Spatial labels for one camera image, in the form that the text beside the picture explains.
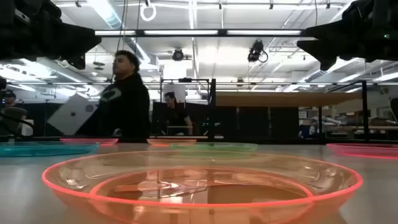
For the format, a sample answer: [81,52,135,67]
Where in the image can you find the person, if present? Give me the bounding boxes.
[0,90,27,138]
[98,49,151,143]
[163,91,193,136]

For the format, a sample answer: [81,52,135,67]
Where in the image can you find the teal translucent plastic plate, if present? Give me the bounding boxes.
[0,141,101,158]

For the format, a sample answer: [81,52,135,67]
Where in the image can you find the wooden shelf with black legs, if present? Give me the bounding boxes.
[208,78,371,149]

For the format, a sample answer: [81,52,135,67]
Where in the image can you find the black aluminium rig frame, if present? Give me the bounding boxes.
[0,29,398,149]

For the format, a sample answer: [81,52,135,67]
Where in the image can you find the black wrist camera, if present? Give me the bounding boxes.
[0,0,63,24]
[341,0,398,19]

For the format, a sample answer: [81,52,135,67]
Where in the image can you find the pink translucent plastic plate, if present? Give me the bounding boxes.
[326,142,398,161]
[59,138,119,147]

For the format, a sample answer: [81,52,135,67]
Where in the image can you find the black metal stand frame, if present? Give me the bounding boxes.
[159,78,211,137]

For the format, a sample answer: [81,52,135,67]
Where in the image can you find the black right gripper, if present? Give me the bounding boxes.
[297,12,398,72]

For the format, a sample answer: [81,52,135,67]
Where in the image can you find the white hanging cable loop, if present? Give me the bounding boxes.
[139,2,157,22]

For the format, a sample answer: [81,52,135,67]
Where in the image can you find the white board sign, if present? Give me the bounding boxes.
[163,84,187,103]

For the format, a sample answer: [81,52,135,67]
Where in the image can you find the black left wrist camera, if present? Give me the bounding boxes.
[0,0,63,24]

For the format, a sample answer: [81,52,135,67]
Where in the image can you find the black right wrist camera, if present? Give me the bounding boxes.
[341,0,398,19]

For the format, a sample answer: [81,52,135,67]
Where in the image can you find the green translucent plastic plate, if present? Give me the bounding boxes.
[169,142,259,153]

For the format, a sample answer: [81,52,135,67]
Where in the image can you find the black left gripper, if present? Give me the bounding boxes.
[0,18,103,70]

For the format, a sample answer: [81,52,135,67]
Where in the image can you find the orange translucent plastic plate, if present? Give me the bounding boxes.
[146,138,197,147]
[41,150,364,224]

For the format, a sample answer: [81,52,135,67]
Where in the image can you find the silver laptop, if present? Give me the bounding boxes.
[46,93,100,136]

